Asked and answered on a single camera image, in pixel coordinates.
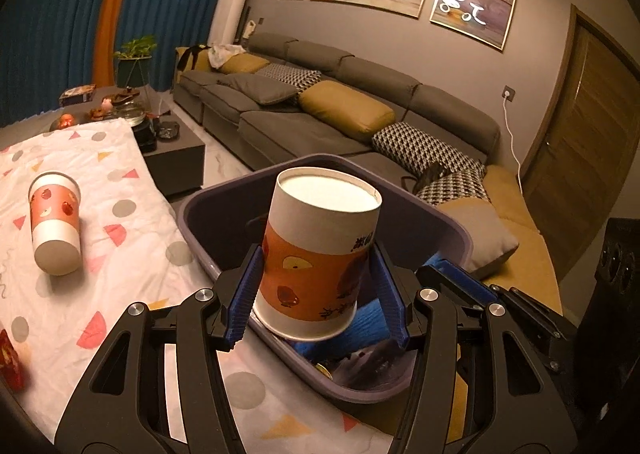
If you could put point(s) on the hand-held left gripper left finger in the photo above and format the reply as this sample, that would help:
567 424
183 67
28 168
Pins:
245 294

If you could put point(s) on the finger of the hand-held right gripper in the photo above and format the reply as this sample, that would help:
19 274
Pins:
460 276
540 324

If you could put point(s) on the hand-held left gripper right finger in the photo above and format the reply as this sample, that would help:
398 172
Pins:
390 304

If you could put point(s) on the orange white paper cup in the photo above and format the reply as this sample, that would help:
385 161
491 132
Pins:
315 254
52 229

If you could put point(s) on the grey plastic bin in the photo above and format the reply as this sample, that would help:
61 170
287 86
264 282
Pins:
220 214

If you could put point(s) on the red packet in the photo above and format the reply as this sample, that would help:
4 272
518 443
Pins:
10 359

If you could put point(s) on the large grey cushion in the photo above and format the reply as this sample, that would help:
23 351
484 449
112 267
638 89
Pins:
480 234

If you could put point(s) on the yellow sofa section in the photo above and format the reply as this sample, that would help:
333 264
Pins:
505 214

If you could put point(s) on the black white patterned cushion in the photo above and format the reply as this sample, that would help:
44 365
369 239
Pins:
455 188
425 146
297 76

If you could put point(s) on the dark small bag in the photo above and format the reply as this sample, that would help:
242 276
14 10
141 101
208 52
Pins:
432 173

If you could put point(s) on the patterned white tablecloth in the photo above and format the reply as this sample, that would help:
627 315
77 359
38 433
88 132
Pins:
125 284

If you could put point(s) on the dark coffee table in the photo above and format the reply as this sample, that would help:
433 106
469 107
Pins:
175 159

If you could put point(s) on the black ashtray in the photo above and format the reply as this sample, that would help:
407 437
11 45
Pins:
167 129

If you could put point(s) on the brown wooden door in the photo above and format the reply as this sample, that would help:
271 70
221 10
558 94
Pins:
590 134

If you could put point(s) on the large yellow cushion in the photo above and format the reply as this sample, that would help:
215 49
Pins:
347 109

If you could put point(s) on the flat grey cushion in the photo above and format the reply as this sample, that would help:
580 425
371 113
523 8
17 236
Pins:
262 89

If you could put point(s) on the grey sectional sofa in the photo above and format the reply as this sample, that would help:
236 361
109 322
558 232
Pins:
380 79

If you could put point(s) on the small yellow cushion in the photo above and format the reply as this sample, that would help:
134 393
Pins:
242 64

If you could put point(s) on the pink pig figure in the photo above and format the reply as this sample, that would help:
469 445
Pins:
106 106

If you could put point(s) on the white cloth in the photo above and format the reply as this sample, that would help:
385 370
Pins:
225 53

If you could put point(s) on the orange round figure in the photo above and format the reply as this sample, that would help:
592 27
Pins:
66 121

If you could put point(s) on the flat printed box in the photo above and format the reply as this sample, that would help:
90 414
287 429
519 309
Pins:
77 94

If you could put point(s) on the leafy green potted plant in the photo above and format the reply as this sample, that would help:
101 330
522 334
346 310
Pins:
135 48

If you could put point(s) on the white standing air conditioner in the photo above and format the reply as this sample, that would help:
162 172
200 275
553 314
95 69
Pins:
229 9

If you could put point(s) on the orange curtain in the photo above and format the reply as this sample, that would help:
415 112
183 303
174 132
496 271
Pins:
115 9

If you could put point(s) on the wall socket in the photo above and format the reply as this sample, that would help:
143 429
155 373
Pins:
509 94

